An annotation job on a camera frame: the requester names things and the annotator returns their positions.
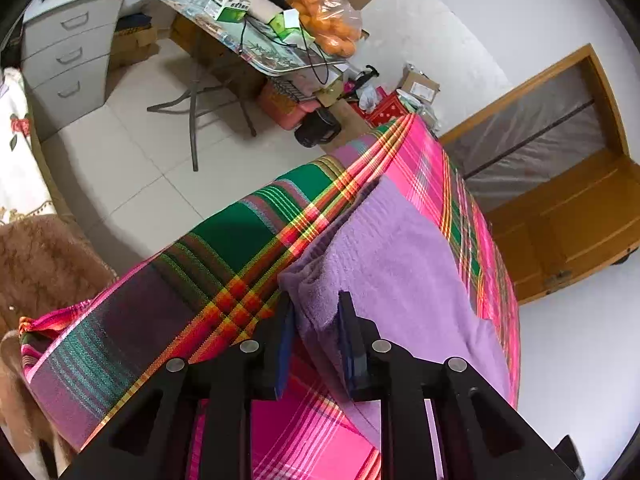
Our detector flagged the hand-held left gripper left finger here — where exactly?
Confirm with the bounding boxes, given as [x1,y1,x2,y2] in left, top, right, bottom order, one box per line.
[60,292,296,480]

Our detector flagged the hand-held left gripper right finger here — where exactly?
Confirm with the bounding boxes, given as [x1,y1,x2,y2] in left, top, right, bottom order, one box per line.
[337,291,576,480]

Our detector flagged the purple fleece garment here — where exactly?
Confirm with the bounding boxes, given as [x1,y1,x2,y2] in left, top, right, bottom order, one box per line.
[277,177,514,449]

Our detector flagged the pink green plaid blanket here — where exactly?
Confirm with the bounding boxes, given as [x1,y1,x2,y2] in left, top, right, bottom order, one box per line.
[18,112,522,480]

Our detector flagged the red cloth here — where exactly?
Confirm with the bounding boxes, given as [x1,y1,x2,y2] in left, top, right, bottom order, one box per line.
[364,91,417,129]

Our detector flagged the wooden door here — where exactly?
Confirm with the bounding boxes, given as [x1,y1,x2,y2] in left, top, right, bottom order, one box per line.
[486,147,640,307]

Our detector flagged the brown fluffy chair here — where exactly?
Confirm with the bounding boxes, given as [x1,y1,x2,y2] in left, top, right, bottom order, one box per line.
[0,214,117,480]

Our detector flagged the cardboard parcel box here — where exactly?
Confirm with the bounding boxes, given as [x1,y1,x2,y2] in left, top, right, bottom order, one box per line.
[399,62,442,107]

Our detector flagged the grey plastic sheet curtain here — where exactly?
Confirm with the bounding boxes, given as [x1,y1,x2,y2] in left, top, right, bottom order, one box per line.
[442,62,609,212]

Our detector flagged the folding table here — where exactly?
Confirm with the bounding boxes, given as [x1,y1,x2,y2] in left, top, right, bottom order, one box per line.
[146,0,372,172]

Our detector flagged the bag of oranges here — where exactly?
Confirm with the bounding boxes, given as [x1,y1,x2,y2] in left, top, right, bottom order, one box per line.
[290,0,364,59]

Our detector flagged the white floral cloth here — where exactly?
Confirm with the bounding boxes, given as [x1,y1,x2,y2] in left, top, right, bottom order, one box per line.
[0,67,57,224]

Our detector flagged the brown cardboard carton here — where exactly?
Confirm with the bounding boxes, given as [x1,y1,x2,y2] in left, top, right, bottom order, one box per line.
[107,14,159,72]

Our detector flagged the green white medicine box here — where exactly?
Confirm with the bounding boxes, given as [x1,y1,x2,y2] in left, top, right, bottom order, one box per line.
[207,0,252,24]

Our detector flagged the white drawer cabinet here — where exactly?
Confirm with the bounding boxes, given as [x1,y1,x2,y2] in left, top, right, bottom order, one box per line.
[20,0,134,142]

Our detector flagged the metal door handle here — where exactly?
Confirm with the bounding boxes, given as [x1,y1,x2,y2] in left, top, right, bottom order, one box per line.
[544,270,574,294]

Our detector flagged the wooden door frame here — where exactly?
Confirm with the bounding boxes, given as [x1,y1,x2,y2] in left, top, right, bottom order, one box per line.
[437,43,632,162]

